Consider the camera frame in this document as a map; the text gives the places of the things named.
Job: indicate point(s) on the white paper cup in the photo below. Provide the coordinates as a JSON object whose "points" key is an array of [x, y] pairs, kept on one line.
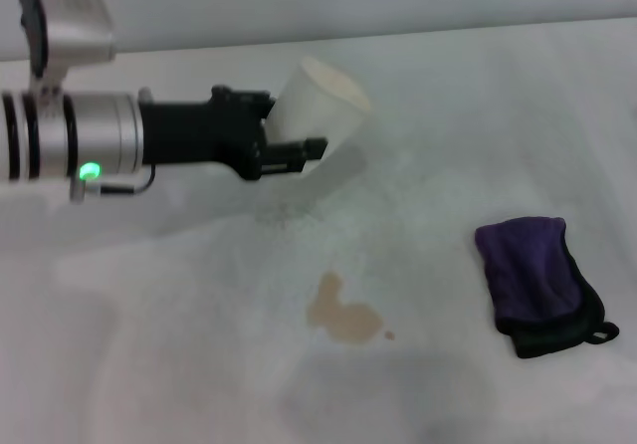
{"points": [[318, 110]]}

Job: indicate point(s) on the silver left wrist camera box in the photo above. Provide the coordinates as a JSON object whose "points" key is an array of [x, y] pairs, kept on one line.
{"points": [[69, 21]]}

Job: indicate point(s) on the purple rag with black trim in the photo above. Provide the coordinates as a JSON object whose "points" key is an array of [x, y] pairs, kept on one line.
{"points": [[535, 270]]}

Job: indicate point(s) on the brown water stain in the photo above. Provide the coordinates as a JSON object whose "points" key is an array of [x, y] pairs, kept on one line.
{"points": [[343, 319]]}

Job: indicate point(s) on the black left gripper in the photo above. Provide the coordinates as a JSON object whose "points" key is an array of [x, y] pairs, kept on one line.
{"points": [[199, 130]]}

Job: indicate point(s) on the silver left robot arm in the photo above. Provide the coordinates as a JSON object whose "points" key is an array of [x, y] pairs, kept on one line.
{"points": [[99, 135]]}

